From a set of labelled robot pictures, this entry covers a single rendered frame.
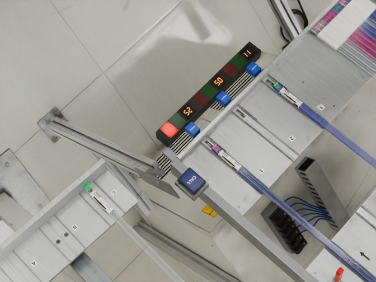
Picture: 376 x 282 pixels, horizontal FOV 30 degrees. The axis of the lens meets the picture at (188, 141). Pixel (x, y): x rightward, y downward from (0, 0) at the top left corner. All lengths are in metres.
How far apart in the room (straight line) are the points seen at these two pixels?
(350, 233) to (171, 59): 1.06
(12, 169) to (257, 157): 0.88
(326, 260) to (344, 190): 0.59
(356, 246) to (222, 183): 0.33
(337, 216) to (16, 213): 0.92
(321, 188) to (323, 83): 0.38
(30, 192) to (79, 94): 0.34
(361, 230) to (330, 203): 0.45
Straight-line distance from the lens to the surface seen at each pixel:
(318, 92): 1.72
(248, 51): 1.77
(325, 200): 2.03
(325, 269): 1.57
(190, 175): 1.56
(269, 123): 1.67
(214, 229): 1.90
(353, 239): 1.60
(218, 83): 1.72
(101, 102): 2.31
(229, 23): 2.53
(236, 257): 1.94
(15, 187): 2.24
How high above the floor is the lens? 2.05
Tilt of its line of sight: 55 degrees down
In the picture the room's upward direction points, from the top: 110 degrees clockwise
